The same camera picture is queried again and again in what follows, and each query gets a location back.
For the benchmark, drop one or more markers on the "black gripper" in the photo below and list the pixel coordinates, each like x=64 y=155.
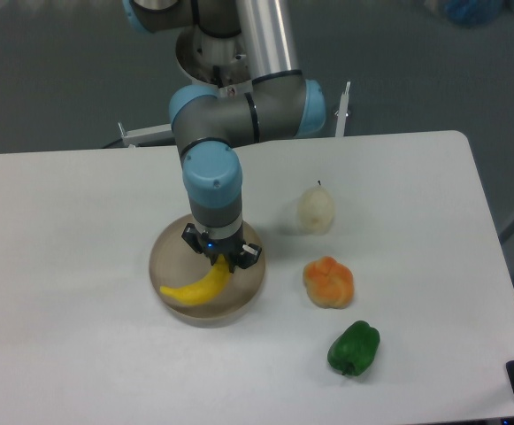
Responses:
x=227 y=241

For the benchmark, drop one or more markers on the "beige round plate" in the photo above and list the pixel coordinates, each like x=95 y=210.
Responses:
x=174 y=264

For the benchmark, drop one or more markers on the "white metal bracket right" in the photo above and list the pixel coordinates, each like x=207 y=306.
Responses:
x=342 y=112

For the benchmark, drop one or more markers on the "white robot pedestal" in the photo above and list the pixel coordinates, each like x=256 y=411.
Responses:
x=219 y=63

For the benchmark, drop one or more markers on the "white metal bracket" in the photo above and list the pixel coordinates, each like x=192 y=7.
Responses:
x=160 y=135
x=342 y=112

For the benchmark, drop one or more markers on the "blue plastic bag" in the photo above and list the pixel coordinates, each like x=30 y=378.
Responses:
x=471 y=13

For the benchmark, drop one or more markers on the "white metal bracket left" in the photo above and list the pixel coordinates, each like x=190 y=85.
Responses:
x=160 y=135

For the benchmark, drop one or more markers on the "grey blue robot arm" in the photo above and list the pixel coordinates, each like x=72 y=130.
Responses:
x=256 y=93

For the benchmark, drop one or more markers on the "yellow banana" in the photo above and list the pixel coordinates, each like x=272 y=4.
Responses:
x=203 y=290

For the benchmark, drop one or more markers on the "white pear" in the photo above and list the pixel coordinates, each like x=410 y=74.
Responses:
x=316 y=209

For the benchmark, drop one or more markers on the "orange bread roll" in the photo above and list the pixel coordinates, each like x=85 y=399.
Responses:
x=329 y=283

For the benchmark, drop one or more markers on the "green bell pepper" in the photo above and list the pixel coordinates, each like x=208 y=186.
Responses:
x=353 y=352

